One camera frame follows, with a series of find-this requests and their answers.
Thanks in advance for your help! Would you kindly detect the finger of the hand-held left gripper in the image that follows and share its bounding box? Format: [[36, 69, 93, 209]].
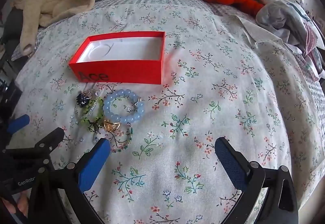
[[0, 115, 30, 135], [5, 127, 65, 176]]

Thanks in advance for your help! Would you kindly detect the person's left hand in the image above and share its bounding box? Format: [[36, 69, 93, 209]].
[[5, 192, 29, 218]]

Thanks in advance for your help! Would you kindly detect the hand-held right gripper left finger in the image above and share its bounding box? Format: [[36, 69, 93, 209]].
[[28, 138, 111, 224]]

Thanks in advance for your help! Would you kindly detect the blue bead bracelet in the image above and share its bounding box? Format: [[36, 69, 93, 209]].
[[103, 89, 145, 124]]

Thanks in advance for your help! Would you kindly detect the beige cloth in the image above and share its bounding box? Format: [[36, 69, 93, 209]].
[[236, 14, 283, 45]]

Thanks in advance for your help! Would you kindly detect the clear bead bracelet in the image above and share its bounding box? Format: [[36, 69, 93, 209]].
[[74, 89, 101, 119]]

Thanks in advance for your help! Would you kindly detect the floral quilt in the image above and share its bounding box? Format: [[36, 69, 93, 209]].
[[13, 0, 325, 224]]

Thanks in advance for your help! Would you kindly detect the green bead bracelet dark flower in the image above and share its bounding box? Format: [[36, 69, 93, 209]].
[[76, 92, 106, 143]]

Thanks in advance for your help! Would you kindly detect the large gold ring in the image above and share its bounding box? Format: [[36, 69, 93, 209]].
[[103, 119, 121, 133]]

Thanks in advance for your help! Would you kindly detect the red cardboard box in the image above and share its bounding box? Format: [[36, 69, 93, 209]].
[[68, 31, 166, 85]]

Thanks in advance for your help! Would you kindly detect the thin green seed bead bracelet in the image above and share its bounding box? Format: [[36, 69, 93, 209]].
[[112, 124, 134, 152]]

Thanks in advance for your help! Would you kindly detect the grey crumpled garment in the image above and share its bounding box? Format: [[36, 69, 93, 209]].
[[255, 1, 325, 49]]

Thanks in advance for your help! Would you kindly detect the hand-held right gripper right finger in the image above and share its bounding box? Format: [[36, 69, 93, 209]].
[[215, 137, 299, 224]]

